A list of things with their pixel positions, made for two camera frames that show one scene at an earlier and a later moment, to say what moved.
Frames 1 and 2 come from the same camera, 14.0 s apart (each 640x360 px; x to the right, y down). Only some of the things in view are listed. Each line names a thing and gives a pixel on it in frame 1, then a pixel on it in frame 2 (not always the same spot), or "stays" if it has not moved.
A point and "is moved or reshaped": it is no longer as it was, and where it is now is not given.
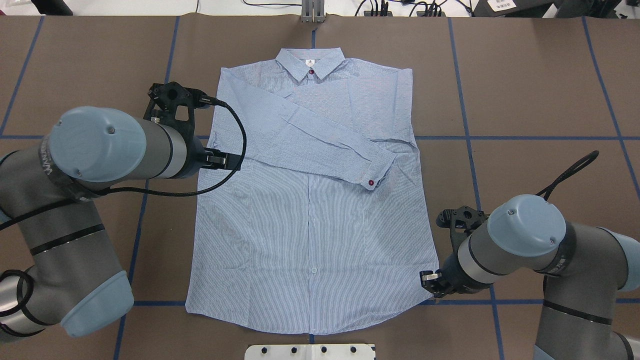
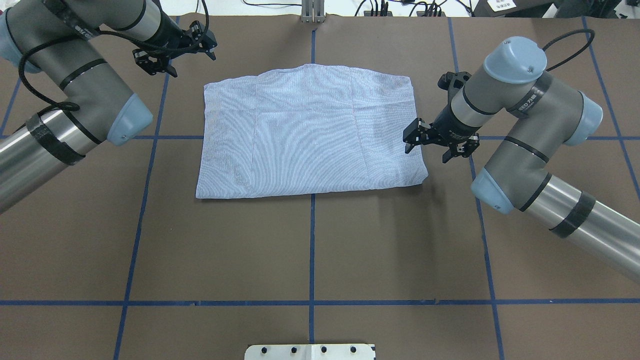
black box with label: x=510 y=8 stays
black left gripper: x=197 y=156 to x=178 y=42
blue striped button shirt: x=323 y=228 is moved or reshaped
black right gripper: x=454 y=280 to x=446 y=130
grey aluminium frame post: x=313 y=11 stays
